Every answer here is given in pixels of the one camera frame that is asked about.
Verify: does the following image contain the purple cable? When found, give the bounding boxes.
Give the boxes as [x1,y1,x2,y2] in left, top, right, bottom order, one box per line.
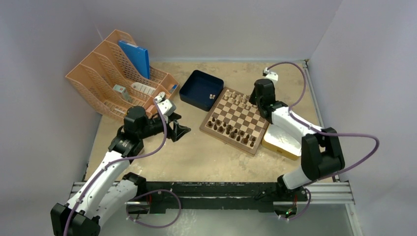
[62,97,182,236]
[265,61,381,221]

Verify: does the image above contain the orange plastic file organizer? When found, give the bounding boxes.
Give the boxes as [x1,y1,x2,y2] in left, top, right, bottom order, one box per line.
[66,29,179,122]

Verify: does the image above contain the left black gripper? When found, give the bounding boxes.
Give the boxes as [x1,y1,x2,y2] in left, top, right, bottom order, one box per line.
[138,112,190,141]

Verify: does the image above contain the metal tin box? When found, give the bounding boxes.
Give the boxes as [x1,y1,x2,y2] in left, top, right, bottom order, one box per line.
[262,124,301,160]

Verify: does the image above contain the small grey box in organizer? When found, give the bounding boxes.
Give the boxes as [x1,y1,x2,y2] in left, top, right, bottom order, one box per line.
[113,85,132,103]

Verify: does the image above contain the blue folder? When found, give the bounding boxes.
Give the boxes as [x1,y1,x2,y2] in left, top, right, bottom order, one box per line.
[118,40,150,79]

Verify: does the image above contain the dark blue tray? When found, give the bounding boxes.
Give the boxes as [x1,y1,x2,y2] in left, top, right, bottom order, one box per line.
[179,70,224,112]

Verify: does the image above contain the wooden chess board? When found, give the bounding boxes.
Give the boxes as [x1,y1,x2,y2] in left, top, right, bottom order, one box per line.
[200,87,269,156]

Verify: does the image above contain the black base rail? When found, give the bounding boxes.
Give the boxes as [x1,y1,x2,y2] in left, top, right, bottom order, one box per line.
[134,181,308,214]

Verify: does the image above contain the light pieces on board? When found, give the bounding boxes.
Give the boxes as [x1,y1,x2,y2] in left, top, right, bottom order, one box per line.
[220,89,252,111]

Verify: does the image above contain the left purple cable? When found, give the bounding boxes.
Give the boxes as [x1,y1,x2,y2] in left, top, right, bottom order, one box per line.
[62,97,182,236]

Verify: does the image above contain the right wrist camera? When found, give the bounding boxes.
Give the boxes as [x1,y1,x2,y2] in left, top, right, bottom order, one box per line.
[263,67,279,84]

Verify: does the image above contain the row of dark chess pieces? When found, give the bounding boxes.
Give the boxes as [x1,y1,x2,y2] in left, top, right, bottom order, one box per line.
[205,118,256,148]

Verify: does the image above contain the aluminium frame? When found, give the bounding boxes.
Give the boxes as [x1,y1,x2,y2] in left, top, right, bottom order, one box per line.
[65,181,364,236]

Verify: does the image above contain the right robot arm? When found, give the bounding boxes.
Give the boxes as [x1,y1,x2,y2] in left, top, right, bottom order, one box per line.
[249,79,345,200]

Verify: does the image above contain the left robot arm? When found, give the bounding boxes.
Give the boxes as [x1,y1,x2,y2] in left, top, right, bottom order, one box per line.
[50,105,191,236]

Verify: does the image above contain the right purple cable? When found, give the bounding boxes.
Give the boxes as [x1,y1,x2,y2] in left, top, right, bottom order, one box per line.
[265,61,381,221]

